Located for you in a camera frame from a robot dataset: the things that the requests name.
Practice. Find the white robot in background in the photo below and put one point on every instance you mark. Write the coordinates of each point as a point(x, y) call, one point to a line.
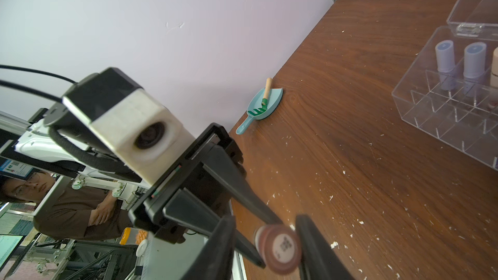
point(36, 143)

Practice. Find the green rake wooden handle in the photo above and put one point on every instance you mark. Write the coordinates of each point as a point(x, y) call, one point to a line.
point(264, 99)

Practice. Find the person in brown shirt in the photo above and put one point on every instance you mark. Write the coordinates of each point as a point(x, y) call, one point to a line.
point(87, 214)

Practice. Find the teal dustpan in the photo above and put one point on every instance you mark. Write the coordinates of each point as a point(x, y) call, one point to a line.
point(273, 102)

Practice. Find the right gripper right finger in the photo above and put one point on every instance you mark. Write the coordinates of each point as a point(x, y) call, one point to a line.
point(318, 258)

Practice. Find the peach lip gloss tube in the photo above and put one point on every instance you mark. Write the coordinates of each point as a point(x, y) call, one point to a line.
point(279, 247)

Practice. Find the clear acrylic lipstick organizer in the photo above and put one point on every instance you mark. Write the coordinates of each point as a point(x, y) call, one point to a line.
point(467, 123)

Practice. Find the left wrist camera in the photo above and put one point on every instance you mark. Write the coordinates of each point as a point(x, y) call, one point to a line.
point(109, 122)

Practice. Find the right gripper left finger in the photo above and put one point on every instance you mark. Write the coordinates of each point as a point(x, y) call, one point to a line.
point(215, 260)

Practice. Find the lilac lip tube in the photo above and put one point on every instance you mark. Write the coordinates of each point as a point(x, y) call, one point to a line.
point(446, 65)
point(474, 67)

